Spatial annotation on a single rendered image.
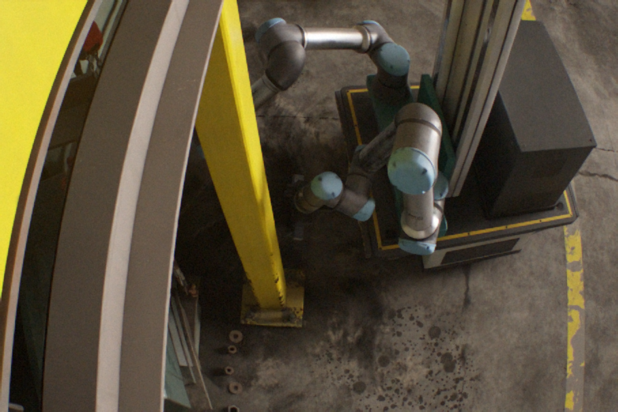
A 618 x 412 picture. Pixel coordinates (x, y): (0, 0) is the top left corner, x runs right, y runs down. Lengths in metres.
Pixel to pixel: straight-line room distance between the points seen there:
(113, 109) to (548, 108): 1.58
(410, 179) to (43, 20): 1.23
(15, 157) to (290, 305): 2.11
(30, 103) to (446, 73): 1.77
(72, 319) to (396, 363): 1.97
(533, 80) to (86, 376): 1.75
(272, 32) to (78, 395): 1.63
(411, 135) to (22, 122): 1.23
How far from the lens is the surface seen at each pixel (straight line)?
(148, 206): 0.69
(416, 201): 1.62
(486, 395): 2.41
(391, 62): 2.11
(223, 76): 1.03
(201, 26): 0.83
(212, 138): 1.22
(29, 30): 0.33
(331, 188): 1.75
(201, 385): 2.00
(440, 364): 2.38
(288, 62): 1.89
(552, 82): 2.01
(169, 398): 1.61
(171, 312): 2.03
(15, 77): 0.31
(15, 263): 0.32
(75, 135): 0.64
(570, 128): 1.93
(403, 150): 1.45
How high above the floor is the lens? 2.31
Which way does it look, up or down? 67 degrees down
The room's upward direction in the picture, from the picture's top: 5 degrees counter-clockwise
